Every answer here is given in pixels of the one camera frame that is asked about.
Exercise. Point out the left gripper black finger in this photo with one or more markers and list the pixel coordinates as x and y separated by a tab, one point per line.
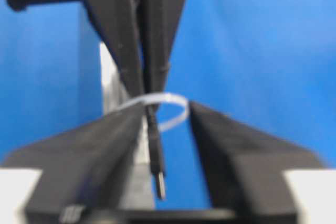
161	19
243	166

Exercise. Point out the aluminium extrusion frame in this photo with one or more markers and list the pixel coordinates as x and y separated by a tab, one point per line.
128	186

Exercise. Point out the white zip tie loop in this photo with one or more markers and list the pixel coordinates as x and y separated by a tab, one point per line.
173	109

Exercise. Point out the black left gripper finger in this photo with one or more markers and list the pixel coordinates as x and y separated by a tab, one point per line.
114	21
59	178

